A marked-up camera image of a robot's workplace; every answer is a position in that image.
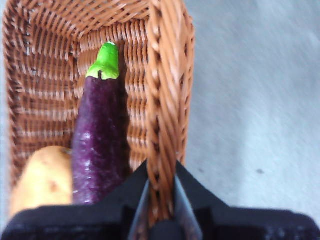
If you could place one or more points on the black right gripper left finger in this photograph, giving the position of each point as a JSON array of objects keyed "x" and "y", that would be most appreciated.
[{"x": 87, "y": 222}]

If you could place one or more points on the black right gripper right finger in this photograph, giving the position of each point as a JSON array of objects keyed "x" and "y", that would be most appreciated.
[{"x": 237, "y": 225}]

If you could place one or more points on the brown potato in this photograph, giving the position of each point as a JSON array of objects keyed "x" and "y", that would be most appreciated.
[{"x": 42, "y": 180}]

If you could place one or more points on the purple eggplant with green stem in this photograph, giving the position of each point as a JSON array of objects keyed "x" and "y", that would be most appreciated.
[{"x": 100, "y": 137}]

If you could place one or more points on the brown wicker basket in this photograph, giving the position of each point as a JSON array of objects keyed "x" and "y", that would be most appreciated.
[{"x": 162, "y": 87}]

